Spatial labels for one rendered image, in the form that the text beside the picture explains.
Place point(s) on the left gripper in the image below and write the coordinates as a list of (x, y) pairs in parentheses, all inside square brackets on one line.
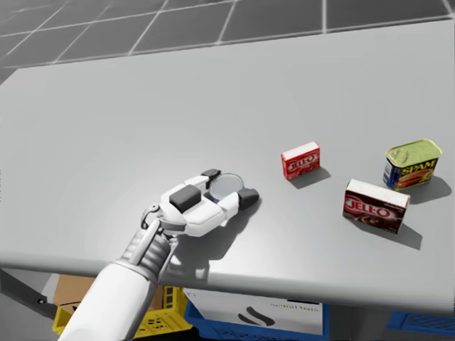
[(200, 216)]

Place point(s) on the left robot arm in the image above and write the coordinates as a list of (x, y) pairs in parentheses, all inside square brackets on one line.
[(113, 295)]

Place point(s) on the green and blue rectangular can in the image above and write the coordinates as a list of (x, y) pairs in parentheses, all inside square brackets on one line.
[(412, 167)]

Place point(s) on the white box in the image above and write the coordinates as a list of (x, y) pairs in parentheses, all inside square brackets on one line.
[(227, 309)]

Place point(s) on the blue box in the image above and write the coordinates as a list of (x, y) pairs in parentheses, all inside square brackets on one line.
[(199, 325)]

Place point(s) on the red and white carton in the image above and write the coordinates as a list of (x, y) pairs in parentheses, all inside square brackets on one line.
[(375, 209)]

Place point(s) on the yellow box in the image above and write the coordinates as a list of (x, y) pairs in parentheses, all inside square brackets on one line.
[(160, 321)]

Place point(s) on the brown box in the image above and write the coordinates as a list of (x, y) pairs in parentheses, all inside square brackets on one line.
[(71, 291)]

